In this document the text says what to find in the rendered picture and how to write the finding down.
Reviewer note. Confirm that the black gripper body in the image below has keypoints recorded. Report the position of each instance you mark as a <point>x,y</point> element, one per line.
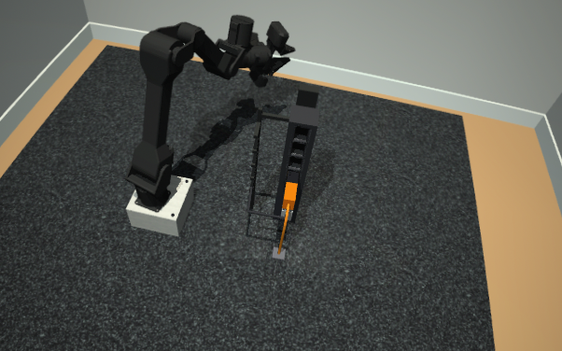
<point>262,54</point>

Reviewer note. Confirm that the black post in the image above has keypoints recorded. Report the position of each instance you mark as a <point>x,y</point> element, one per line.
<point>305,114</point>

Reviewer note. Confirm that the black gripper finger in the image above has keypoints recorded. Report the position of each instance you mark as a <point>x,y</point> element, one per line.
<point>277,62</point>
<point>286,50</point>

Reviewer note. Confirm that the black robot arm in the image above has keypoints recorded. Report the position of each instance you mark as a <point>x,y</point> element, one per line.
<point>162,56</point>

